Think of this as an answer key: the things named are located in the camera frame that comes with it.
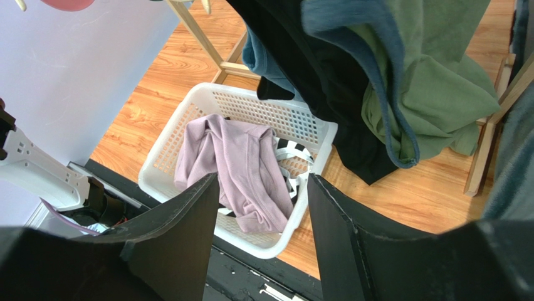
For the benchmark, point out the black garment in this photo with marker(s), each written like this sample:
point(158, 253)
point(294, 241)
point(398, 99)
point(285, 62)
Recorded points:
point(327, 78)

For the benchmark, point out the cream plastic hanger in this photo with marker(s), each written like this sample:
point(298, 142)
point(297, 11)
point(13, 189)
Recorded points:
point(22, 5)

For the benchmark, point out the white plastic basket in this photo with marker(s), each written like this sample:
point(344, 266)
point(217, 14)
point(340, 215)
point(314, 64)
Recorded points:
point(289, 119)

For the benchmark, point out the mauve tank top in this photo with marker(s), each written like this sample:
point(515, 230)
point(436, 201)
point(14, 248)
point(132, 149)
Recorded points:
point(243, 156)

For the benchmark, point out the blue tank top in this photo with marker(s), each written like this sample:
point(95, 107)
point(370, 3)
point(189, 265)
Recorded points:
point(273, 83)

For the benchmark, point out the grey fleece blanket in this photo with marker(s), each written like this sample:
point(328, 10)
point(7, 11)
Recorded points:
point(511, 196)

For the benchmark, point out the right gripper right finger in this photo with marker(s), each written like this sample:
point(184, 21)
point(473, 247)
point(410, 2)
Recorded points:
point(364, 255)

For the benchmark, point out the teal plastic hanger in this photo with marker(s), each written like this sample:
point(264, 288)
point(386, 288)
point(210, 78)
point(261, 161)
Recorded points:
point(368, 32)

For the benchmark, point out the black white striped tank top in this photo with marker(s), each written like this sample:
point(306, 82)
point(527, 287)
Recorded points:
point(295, 162)

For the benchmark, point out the pink plastic hanger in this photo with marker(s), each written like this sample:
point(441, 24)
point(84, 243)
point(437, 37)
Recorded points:
point(69, 5)

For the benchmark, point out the olive green tank top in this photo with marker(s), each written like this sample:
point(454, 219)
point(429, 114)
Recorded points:
point(443, 91)

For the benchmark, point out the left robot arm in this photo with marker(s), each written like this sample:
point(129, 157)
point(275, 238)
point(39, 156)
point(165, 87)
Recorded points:
point(70, 194)

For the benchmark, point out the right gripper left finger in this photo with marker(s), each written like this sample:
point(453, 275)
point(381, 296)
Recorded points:
point(162, 254)

